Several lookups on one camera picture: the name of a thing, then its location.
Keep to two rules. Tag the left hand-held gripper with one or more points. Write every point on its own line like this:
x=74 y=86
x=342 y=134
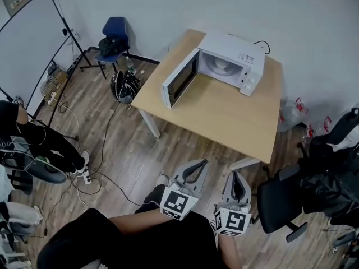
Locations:
x=176 y=202

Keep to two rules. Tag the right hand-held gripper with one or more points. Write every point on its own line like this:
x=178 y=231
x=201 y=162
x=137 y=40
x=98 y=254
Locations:
x=232 y=220

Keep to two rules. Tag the white bowl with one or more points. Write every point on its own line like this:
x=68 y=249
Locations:
x=220 y=64

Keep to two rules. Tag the white microwave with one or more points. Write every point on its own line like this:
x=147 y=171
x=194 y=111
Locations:
x=224 y=43

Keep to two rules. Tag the person's right forearm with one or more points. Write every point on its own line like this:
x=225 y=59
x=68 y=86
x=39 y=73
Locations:
x=228 y=251

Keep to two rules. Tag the person's left forearm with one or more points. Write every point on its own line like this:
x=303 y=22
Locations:
x=140 y=223

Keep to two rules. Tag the white table leg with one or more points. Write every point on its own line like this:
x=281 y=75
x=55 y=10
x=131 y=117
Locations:
x=150 y=123
x=244 y=163

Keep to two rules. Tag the person's white shoe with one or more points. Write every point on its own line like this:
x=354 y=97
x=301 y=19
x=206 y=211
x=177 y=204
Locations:
x=162 y=181

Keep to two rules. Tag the black office chair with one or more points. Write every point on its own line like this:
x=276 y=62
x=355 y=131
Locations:
x=277 y=203

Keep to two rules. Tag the person's black clothing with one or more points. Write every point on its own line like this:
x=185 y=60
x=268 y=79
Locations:
x=140 y=248

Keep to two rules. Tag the black jacket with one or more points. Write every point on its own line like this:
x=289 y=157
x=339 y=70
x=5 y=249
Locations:
x=331 y=183

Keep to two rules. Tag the white power strip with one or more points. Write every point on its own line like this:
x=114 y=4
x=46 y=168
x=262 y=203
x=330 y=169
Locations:
x=52 y=98
x=86 y=176

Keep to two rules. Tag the black helmet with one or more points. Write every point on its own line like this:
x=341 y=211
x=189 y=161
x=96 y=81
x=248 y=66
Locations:
x=124 y=88

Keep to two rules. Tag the black scooter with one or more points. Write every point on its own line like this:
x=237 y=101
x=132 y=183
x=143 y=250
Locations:
x=343 y=125

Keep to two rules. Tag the clear plastic water bottle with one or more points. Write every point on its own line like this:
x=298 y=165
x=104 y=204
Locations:
x=129 y=66

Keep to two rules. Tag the black bag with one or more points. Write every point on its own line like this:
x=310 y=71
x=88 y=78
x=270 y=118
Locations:
x=112 y=46

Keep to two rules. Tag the brown cardboard box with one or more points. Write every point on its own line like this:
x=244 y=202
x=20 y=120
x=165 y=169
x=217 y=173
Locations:
x=61 y=78

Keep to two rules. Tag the blue chair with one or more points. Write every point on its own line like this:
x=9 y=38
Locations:
x=113 y=25

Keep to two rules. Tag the whiteboard on black stand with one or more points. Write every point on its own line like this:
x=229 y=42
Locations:
x=25 y=43

